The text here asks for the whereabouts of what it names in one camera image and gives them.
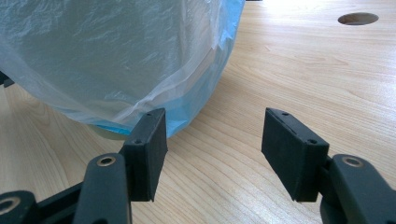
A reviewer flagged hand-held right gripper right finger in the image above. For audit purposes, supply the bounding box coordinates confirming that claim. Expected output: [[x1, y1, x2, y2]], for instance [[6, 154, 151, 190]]
[[261, 106, 331, 203]]

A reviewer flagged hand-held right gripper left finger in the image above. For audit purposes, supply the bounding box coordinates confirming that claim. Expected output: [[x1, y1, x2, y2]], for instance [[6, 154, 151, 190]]
[[119, 107, 169, 203]]

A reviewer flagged round table cable hole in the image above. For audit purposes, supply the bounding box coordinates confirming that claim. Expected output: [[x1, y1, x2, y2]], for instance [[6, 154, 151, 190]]
[[337, 11, 380, 27]]

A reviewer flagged white plastic bag blue band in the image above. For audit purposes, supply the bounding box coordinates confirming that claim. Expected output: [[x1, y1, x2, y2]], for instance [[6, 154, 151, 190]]
[[0, 0, 247, 139]]

